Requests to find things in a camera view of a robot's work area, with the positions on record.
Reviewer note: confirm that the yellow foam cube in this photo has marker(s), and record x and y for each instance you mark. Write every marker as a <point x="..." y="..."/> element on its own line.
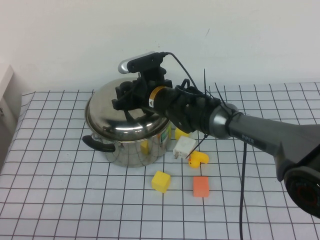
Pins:
<point x="180" y="133"/>
<point x="160" y="182"/>

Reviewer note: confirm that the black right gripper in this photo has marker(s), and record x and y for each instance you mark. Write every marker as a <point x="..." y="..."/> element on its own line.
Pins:
<point x="147" y="86"/>

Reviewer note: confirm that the black zip tie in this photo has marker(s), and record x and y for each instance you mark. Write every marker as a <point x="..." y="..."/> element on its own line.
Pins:
<point x="197" y="146"/>
<point x="205" y="80"/>
<point x="219" y="93"/>

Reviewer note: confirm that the white cabinet edge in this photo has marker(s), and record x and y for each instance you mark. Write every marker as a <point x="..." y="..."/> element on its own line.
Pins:
<point x="7" y="100"/>

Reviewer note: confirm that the white black grid tablecloth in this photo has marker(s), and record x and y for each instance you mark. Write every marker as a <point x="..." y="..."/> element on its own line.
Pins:
<point x="75" y="200"/>

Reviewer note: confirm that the orange foam block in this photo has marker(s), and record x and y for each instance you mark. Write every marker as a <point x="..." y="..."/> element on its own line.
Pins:
<point x="200" y="187"/>

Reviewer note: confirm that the right robot arm dark grey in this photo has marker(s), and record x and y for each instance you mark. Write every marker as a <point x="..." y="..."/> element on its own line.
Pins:
<point x="262" y="132"/>

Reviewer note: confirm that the yellow rubber duck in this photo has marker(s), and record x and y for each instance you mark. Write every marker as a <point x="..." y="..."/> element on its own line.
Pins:
<point x="198" y="158"/>

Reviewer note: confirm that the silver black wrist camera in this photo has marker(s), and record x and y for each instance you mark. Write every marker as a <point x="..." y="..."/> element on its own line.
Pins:
<point x="140" y="62"/>

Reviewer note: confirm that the stainless steel lid black knob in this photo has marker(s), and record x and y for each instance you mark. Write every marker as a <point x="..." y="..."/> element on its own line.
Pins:
<point x="120" y="125"/>

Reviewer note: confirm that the white power adapter plug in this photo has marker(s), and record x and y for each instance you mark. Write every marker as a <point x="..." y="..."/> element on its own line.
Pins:
<point x="183" y="147"/>

